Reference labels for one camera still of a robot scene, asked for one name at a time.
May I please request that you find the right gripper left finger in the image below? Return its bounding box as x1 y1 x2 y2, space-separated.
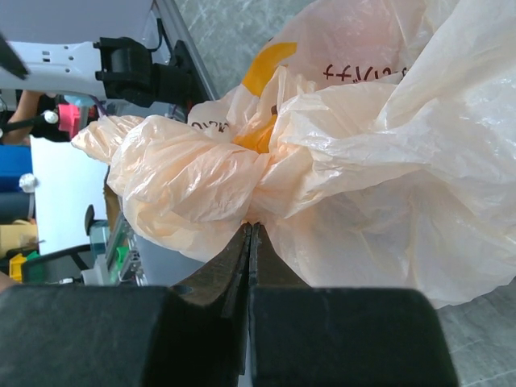
1 225 252 386

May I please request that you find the aluminium rail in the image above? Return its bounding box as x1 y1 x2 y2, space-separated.
154 0 218 101

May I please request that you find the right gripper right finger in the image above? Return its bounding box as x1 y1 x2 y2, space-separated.
249 224 459 386

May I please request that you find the orange plastic bag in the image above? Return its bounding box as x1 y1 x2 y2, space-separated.
73 1 515 307

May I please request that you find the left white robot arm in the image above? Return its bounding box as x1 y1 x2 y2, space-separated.
1 38 196 107

